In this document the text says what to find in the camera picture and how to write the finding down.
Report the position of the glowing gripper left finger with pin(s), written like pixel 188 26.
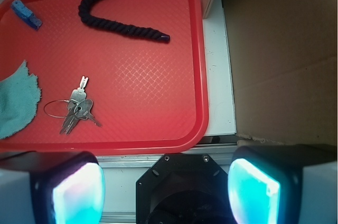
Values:
pixel 51 187

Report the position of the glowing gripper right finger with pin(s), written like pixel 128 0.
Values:
pixel 284 184

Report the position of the blue sponge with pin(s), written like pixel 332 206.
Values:
pixel 25 14

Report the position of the silver key bunch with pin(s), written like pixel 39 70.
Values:
pixel 79 108

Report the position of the white shelf panel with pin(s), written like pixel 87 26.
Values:
pixel 222 119

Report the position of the teal cloth rag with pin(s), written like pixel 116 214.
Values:
pixel 20 95

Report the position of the red plastic tray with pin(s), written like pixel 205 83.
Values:
pixel 150 97

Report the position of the brown cardboard box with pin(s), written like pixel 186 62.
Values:
pixel 283 56

